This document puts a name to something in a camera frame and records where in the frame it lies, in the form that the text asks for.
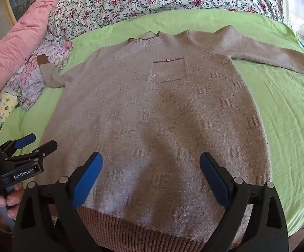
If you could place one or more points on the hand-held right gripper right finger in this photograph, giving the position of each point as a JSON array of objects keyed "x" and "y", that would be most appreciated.
[{"x": 215, "y": 181}]

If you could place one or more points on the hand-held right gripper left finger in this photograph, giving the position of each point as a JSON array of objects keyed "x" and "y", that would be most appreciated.
[{"x": 89, "y": 178}]

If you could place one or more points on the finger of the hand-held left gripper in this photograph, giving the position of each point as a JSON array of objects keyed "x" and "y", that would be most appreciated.
[
  {"x": 24, "y": 139},
  {"x": 45, "y": 148}
]

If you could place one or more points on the beige knit sweater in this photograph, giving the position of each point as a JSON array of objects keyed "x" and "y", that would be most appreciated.
[{"x": 154, "y": 110}]

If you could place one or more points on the yellow patterned cloth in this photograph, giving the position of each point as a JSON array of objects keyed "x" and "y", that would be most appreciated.
[{"x": 6, "y": 105}]

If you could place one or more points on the pastel floral cloth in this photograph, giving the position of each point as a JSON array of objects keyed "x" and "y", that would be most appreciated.
[{"x": 31, "y": 76}]

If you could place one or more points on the pink padded quilt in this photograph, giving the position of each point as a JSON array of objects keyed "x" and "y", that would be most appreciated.
[{"x": 15, "y": 44}]

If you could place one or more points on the green bed sheet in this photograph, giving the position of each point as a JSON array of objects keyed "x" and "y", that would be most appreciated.
[{"x": 285, "y": 110}]

